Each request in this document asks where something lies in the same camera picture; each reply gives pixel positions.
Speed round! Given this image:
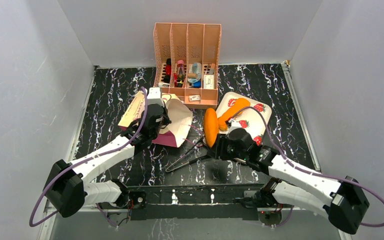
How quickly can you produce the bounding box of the pink and cream paper bag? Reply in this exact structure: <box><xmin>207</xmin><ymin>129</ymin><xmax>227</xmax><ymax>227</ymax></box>
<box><xmin>118</xmin><ymin>91</ymin><xmax>193</xmax><ymax>148</ymax></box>

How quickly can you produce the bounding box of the orange baguette bread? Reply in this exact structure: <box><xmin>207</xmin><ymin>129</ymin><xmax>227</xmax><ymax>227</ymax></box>
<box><xmin>203</xmin><ymin>108</ymin><xmax>219</xmax><ymax>148</ymax></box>

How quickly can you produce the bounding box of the long twisted orange bread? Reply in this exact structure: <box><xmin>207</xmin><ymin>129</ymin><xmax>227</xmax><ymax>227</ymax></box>
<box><xmin>217</xmin><ymin>98</ymin><xmax>251</xmax><ymax>132</ymax></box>

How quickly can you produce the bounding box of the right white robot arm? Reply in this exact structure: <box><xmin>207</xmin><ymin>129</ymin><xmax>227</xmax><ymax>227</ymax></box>
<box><xmin>211</xmin><ymin>128</ymin><xmax>370</xmax><ymax>235</ymax></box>

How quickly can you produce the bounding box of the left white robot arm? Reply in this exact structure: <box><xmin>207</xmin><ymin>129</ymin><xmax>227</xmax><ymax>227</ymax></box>
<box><xmin>43</xmin><ymin>103</ymin><xmax>170</xmax><ymax>218</ymax></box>

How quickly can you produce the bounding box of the white strawberry tray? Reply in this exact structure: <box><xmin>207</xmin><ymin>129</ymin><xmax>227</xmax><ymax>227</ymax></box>
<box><xmin>215</xmin><ymin>91</ymin><xmax>272</xmax><ymax>145</ymax></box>

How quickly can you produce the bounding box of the red black bottle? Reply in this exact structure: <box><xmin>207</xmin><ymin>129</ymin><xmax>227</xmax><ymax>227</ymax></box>
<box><xmin>162</xmin><ymin>58</ymin><xmax>172</xmax><ymax>84</ymax></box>

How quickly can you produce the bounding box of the small white card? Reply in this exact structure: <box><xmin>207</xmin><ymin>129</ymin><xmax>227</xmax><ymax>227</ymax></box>
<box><xmin>188</xmin><ymin>95</ymin><xmax>201</xmax><ymax>102</ymax></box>

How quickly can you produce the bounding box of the pink capped bottle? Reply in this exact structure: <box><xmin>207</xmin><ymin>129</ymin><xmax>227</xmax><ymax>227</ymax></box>
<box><xmin>175</xmin><ymin>60</ymin><xmax>185</xmax><ymax>88</ymax></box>

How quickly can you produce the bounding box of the white small box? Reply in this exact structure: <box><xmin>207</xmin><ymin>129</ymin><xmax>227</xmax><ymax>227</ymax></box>
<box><xmin>203</xmin><ymin>74</ymin><xmax>216</xmax><ymax>89</ymax></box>

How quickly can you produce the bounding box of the pink desk organizer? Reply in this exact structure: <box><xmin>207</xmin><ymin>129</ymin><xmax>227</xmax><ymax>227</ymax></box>
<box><xmin>153</xmin><ymin>22</ymin><xmax>222</xmax><ymax>109</ymax></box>

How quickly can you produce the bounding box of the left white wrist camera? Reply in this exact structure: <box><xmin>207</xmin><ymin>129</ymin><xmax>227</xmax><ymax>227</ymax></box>
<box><xmin>146</xmin><ymin>87</ymin><xmax>164</xmax><ymax>107</ymax></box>

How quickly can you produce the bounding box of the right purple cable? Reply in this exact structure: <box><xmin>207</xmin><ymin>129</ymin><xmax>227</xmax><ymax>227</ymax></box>
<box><xmin>230</xmin><ymin>105</ymin><xmax>384</xmax><ymax>228</ymax></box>

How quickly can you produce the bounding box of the purple cable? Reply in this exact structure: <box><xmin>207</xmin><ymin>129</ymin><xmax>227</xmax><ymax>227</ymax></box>
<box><xmin>28</xmin><ymin>86</ymin><xmax>149</xmax><ymax>228</ymax></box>
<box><xmin>230</xmin><ymin>105</ymin><xmax>384</xmax><ymax>228</ymax></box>

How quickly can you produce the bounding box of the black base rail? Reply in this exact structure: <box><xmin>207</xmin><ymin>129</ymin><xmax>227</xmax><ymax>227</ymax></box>
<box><xmin>125</xmin><ymin>183</ymin><xmax>294</xmax><ymax>222</ymax></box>

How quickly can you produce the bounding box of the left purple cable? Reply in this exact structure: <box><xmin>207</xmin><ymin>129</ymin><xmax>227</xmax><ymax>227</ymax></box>
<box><xmin>28</xmin><ymin>86</ymin><xmax>149</xmax><ymax>228</ymax></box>

